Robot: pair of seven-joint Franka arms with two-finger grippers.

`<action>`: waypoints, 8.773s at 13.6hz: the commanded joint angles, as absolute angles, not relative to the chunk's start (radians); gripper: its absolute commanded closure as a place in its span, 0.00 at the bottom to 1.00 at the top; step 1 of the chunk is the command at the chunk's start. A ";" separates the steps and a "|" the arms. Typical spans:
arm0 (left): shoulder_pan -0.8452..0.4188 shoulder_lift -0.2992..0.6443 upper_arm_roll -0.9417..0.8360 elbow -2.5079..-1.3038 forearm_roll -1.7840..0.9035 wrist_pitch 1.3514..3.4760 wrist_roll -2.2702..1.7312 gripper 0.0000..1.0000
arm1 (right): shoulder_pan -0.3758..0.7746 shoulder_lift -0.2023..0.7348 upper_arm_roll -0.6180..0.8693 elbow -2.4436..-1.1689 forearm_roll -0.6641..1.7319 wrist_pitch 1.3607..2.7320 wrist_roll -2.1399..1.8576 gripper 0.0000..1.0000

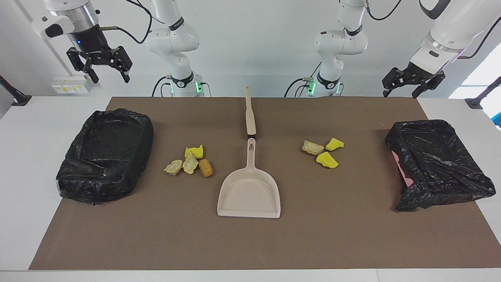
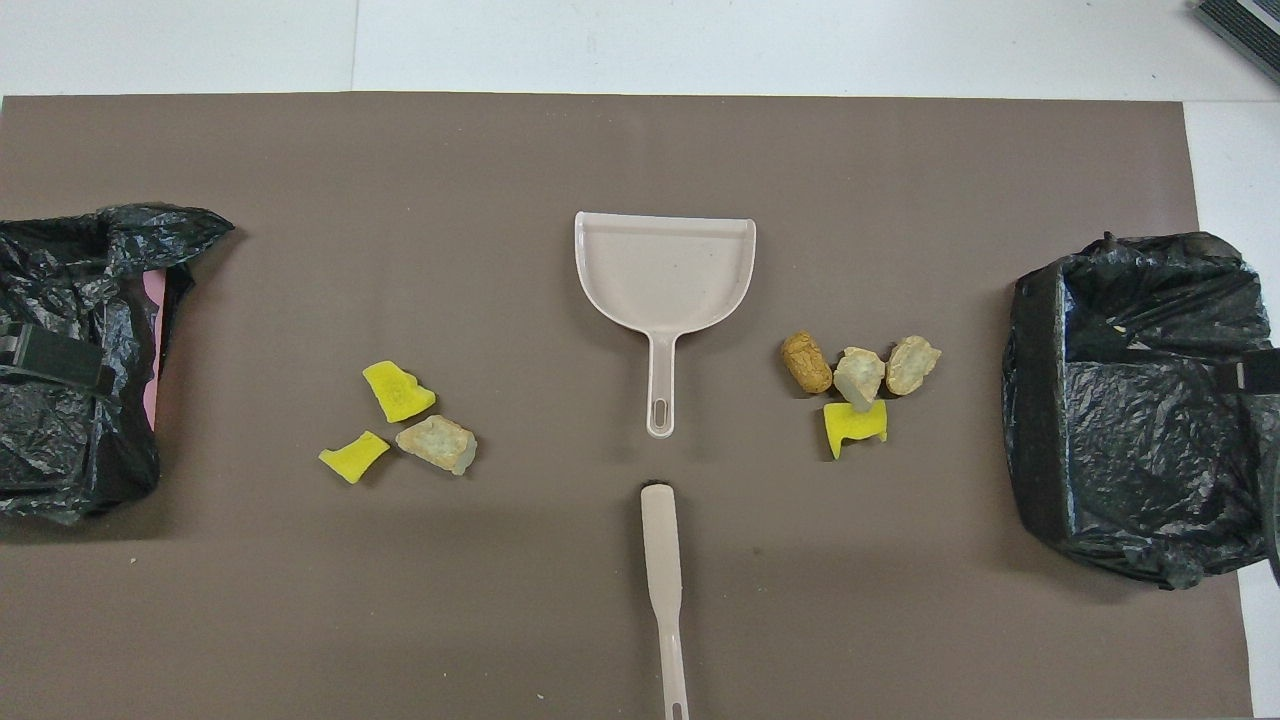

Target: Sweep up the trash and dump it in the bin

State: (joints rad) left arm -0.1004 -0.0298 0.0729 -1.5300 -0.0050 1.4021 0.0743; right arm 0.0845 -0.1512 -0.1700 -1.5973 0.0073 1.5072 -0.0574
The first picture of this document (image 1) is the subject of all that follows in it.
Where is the beige plastic dustpan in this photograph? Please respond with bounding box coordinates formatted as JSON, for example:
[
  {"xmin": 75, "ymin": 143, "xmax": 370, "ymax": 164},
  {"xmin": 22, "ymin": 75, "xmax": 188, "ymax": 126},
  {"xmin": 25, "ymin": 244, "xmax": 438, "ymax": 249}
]
[{"xmin": 217, "ymin": 138, "xmax": 281, "ymax": 219}]

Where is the black arm base cable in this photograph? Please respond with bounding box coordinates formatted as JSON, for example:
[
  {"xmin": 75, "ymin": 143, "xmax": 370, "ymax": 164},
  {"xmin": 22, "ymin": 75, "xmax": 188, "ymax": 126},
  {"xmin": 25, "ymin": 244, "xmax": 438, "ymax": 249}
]
[
  {"xmin": 152, "ymin": 76, "xmax": 173, "ymax": 97},
  {"xmin": 284, "ymin": 78, "xmax": 310, "ymax": 98}
]

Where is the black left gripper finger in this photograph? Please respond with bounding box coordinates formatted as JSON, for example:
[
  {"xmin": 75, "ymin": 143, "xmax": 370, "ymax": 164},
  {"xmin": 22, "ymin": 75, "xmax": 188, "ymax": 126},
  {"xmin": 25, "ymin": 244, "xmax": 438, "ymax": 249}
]
[
  {"xmin": 412, "ymin": 74, "xmax": 446, "ymax": 99},
  {"xmin": 382, "ymin": 69, "xmax": 407, "ymax": 98}
]

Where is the right black lined bin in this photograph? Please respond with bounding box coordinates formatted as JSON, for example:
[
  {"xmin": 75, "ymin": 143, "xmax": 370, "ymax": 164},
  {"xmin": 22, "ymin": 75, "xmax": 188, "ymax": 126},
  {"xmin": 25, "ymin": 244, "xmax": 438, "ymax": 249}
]
[{"xmin": 385, "ymin": 119, "xmax": 496, "ymax": 212}]

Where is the pink plastic bin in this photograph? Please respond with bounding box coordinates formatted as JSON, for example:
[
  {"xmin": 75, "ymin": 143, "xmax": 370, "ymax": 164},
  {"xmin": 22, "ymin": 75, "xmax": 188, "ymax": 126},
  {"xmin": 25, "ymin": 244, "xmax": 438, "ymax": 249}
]
[{"xmin": 393, "ymin": 151, "xmax": 413, "ymax": 186}]

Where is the pale foam scrap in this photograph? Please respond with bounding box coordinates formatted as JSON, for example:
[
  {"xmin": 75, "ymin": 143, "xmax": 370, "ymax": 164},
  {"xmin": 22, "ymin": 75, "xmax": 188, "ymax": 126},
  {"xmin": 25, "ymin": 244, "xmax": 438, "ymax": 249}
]
[
  {"xmin": 182, "ymin": 152, "xmax": 199, "ymax": 175},
  {"xmin": 164, "ymin": 159, "xmax": 183, "ymax": 175}
]

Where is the black bag lined trash bin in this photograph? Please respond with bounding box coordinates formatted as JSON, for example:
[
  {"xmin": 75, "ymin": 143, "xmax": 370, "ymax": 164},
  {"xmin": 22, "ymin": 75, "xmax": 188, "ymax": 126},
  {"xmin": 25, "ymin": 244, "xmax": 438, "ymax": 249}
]
[{"xmin": 56, "ymin": 108, "xmax": 154, "ymax": 205}]

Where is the beige layered sponge chunk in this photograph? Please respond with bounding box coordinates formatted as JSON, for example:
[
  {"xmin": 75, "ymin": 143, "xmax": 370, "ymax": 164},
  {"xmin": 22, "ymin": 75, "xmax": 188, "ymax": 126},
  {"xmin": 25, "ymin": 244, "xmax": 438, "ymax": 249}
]
[{"xmin": 302, "ymin": 140, "xmax": 325, "ymax": 156}]

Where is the white wall outlet box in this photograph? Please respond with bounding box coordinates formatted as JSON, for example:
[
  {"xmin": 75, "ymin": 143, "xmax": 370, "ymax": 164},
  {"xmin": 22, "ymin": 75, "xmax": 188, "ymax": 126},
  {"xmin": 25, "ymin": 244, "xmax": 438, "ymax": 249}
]
[{"xmin": 52, "ymin": 75, "xmax": 94, "ymax": 94}]

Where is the brown cork-like lump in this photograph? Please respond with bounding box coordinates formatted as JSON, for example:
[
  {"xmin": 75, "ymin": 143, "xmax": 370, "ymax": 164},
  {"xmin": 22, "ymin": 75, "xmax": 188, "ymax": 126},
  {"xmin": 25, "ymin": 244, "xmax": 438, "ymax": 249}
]
[{"xmin": 199, "ymin": 159, "xmax": 214, "ymax": 178}]

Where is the thick yellow sponge piece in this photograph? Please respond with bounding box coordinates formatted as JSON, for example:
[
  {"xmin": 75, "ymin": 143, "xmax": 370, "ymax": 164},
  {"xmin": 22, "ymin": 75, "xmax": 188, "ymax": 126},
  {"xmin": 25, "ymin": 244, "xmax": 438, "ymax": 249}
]
[{"xmin": 316, "ymin": 152, "xmax": 339, "ymax": 169}]

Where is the black clamp stand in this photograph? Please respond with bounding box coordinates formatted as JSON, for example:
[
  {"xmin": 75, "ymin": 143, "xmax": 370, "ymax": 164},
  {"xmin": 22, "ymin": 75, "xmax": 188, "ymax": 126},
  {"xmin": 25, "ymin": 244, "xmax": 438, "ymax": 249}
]
[
  {"xmin": 465, "ymin": 76, "xmax": 501, "ymax": 109},
  {"xmin": 0, "ymin": 75, "xmax": 32, "ymax": 106}
]

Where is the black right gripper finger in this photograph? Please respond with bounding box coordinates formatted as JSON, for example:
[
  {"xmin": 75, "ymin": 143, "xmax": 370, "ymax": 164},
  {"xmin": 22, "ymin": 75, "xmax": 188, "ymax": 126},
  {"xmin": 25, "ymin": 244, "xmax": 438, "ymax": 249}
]
[
  {"xmin": 112, "ymin": 46, "xmax": 133, "ymax": 83},
  {"xmin": 67, "ymin": 47, "xmax": 99, "ymax": 84}
]

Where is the beige hand brush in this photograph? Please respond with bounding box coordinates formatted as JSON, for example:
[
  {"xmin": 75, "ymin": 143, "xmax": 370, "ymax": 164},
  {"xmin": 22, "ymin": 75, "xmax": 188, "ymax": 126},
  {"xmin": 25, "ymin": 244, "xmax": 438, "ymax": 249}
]
[{"xmin": 245, "ymin": 86, "xmax": 257, "ymax": 137}]

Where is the brown table mat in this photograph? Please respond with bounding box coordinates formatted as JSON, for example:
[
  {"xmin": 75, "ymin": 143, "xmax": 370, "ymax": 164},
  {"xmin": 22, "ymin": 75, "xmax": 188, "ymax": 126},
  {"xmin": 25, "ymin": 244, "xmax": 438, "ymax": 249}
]
[{"xmin": 29, "ymin": 97, "xmax": 501, "ymax": 271}]

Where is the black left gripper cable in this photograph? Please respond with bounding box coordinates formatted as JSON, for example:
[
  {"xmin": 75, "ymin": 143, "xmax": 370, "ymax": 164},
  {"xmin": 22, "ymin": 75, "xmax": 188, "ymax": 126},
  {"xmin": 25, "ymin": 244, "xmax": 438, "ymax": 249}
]
[{"xmin": 364, "ymin": 0, "xmax": 501, "ymax": 60}]

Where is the yellow sponge with green backing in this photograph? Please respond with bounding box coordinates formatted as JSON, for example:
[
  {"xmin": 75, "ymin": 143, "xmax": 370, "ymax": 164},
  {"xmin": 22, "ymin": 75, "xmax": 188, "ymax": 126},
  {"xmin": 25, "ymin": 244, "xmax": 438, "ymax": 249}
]
[{"xmin": 326, "ymin": 137, "xmax": 345, "ymax": 152}]

